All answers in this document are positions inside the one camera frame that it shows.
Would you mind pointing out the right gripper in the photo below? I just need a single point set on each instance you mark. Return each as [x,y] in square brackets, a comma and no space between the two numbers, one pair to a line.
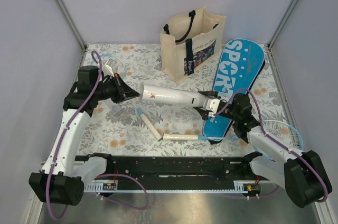
[210,93]

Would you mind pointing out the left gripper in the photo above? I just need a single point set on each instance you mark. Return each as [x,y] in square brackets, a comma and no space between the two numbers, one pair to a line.
[124,91]

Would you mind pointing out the clear plastic tube cap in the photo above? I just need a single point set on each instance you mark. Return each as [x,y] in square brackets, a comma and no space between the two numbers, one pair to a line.
[116,109]

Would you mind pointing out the light blue racket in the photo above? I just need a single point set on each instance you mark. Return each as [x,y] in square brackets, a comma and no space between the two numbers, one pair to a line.
[281,130]
[143,117]

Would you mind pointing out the white shuttlecock tube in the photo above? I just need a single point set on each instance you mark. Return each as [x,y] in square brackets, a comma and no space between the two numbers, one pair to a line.
[171,96]

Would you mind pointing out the blue racket cover bag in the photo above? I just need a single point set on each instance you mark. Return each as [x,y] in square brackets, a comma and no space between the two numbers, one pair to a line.
[240,63]

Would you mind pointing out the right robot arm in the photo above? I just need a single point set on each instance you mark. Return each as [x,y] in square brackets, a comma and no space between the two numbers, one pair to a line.
[301,174]

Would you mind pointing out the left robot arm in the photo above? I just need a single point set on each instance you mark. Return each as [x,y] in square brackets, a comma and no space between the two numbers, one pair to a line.
[58,181]

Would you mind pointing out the beige canvas tote bag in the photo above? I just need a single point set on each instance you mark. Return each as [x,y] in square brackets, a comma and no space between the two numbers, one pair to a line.
[189,41]

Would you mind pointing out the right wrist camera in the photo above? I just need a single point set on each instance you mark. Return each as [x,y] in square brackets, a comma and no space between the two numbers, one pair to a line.
[211,106]

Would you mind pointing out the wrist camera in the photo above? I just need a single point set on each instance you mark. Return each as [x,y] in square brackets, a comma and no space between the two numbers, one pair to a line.
[108,67]
[211,106]

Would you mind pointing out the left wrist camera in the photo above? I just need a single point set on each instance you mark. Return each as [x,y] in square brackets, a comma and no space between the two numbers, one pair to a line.
[108,67]

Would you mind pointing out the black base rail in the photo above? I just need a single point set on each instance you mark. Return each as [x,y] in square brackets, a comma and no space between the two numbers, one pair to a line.
[164,174]

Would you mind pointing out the aluminium frame post left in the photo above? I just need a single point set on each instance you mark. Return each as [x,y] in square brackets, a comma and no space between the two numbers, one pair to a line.
[70,22]

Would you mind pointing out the aluminium frame post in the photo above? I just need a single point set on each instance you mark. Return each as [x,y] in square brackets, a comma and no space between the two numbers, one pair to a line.
[70,22]
[282,23]

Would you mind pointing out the aluminium frame post right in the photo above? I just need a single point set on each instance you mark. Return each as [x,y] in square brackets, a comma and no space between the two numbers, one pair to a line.
[282,23]

